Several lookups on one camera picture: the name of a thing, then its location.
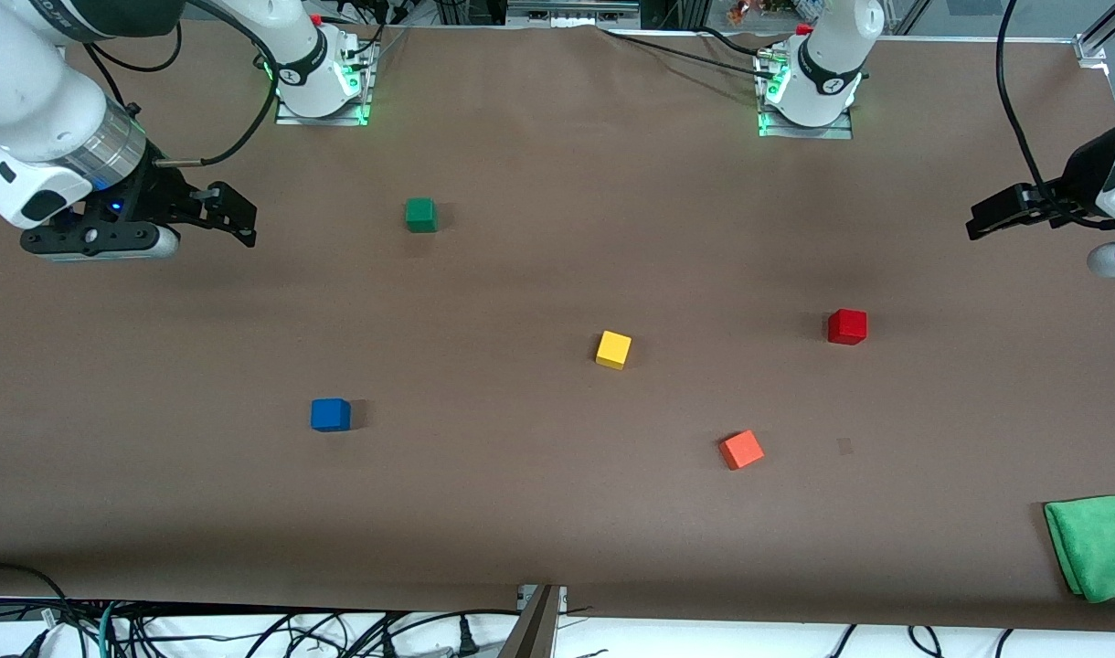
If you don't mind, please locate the red wooden block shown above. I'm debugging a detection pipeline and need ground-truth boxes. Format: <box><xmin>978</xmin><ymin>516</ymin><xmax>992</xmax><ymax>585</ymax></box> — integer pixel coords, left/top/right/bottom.
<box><xmin>827</xmin><ymin>308</ymin><xmax>869</xmax><ymax>346</ymax></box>

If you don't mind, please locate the blue wooden block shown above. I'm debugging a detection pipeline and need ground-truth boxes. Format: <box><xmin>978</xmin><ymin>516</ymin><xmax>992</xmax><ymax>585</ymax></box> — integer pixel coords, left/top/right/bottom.
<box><xmin>310</xmin><ymin>398</ymin><xmax>353</xmax><ymax>433</ymax></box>

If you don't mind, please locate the green microfibre cloth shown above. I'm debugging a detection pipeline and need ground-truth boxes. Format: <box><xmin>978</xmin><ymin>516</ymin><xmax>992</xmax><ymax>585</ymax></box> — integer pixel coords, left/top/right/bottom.
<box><xmin>1043</xmin><ymin>494</ymin><xmax>1115</xmax><ymax>604</ymax></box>

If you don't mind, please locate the orange wooden block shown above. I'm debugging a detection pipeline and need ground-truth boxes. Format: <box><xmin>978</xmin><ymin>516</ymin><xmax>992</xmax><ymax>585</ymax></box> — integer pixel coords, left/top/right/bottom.
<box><xmin>718</xmin><ymin>429</ymin><xmax>766</xmax><ymax>472</ymax></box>

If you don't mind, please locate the yellow wooden block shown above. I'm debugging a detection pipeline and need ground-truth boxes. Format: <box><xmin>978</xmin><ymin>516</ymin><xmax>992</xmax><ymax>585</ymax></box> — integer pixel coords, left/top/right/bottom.
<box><xmin>595</xmin><ymin>330</ymin><xmax>633</xmax><ymax>371</ymax></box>

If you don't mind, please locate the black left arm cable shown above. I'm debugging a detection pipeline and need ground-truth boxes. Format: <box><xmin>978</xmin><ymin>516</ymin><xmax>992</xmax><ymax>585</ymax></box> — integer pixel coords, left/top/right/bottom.
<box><xmin>995</xmin><ymin>0</ymin><xmax>1111</xmax><ymax>231</ymax></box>

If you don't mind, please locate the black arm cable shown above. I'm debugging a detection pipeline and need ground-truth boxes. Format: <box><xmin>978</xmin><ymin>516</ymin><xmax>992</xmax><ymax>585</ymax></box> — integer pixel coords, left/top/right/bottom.
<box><xmin>995</xmin><ymin>0</ymin><xmax>1111</xmax><ymax>231</ymax></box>
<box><xmin>80</xmin><ymin>0</ymin><xmax>281</xmax><ymax>168</ymax></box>

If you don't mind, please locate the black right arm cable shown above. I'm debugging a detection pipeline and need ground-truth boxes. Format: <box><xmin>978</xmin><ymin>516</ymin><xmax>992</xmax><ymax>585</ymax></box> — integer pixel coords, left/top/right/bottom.
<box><xmin>80</xmin><ymin>0</ymin><xmax>281</xmax><ymax>168</ymax></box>

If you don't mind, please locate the aluminium frame corner profile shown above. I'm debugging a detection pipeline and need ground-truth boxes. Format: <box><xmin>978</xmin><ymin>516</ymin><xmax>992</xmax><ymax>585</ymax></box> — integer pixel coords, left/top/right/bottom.
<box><xmin>1073</xmin><ymin>0</ymin><xmax>1115</xmax><ymax>70</ymax></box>

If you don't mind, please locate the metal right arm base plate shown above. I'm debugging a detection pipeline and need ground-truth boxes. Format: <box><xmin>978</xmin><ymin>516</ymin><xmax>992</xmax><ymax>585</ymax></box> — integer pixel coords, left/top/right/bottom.
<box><xmin>274</xmin><ymin>27</ymin><xmax>381</xmax><ymax>128</ymax></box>

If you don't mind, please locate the black cable to base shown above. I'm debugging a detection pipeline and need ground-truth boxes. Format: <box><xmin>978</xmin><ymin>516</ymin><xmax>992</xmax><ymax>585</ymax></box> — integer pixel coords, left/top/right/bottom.
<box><xmin>693</xmin><ymin>26</ymin><xmax>789</xmax><ymax>61</ymax></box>
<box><xmin>598</xmin><ymin>27</ymin><xmax>770</xmax><ymax>76</ymax></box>

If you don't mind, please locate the grey metal rail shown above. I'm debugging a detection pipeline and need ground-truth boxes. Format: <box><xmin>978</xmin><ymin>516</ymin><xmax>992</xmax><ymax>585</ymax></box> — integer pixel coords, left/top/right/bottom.
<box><xmin>506</xmin><ymin>0</ymin><xmax>642</xmax><ymax>28</ymax></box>

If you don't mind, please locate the black looped floor cable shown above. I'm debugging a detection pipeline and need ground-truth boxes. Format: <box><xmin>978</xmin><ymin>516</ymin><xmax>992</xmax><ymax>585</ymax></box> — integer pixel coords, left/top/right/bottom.
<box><xmin>0</xmin><ymin>562</ymin><xmax>76</xmax><ymax>658</ymax></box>

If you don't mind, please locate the black power plug cable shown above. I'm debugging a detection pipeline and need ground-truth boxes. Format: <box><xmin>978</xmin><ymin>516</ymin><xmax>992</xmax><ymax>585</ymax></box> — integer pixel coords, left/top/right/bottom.
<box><xmin>382</xmin><ymin>610</ymin><xmax>520</xmax><ymax>658</ymax></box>

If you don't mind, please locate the brown angled post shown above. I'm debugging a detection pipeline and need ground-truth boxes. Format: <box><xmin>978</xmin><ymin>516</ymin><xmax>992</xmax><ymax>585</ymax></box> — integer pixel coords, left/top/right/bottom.
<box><xmin>497</xmin><ymin>585</ymin><xmax>560</xmax><ymax>658</ymax></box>

